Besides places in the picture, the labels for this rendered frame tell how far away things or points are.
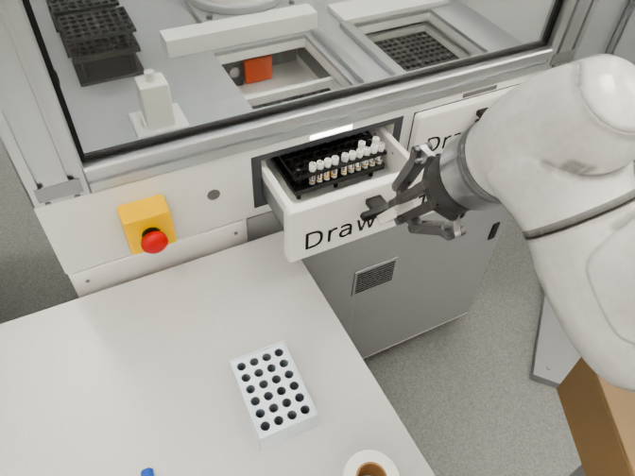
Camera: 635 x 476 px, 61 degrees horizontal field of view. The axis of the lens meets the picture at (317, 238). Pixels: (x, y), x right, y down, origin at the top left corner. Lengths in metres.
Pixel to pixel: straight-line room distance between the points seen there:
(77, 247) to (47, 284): 1.15
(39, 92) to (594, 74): 0.60
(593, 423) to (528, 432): 0.93
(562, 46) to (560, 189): 0.73
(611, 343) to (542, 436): 1.25
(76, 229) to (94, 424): 0.28
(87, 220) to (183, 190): 0.15
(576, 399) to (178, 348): 0.57
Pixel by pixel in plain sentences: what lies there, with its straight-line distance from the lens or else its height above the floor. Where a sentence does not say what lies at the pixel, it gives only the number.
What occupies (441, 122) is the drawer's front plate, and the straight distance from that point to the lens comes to 1.05.
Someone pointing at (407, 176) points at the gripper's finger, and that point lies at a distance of 0.73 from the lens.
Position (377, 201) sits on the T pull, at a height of 0.91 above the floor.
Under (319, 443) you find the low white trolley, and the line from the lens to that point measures 0.78.
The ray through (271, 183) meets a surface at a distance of 0.89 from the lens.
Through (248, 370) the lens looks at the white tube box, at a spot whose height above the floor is 0.80.
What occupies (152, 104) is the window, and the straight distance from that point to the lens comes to 0.80.
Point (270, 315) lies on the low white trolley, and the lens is 0.88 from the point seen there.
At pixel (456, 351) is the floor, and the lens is 1.80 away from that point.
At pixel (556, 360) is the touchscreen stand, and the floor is 0.03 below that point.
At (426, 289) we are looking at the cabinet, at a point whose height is 0.31.
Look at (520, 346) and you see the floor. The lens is 1.88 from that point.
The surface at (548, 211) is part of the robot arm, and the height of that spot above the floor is 1.17.
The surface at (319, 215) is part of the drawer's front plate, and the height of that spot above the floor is 0.91.
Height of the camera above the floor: 1.49
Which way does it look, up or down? 47 degrees down
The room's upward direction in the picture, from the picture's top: 3 degrees clockwise
